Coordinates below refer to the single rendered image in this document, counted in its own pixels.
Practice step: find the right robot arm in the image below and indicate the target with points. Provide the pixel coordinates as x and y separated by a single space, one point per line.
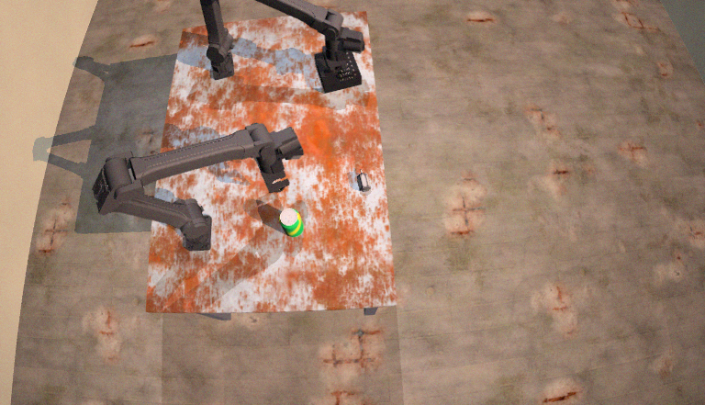
187 216

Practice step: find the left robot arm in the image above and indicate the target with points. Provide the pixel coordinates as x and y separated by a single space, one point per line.
222 61

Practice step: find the green drink can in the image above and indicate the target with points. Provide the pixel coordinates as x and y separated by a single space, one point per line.
291 222

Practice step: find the black lighting desk fader panel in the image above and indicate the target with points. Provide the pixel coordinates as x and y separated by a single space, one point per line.
344 78

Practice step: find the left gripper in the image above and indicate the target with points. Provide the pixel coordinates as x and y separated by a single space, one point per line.
331 60

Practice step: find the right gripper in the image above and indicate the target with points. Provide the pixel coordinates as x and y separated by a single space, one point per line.
269 177

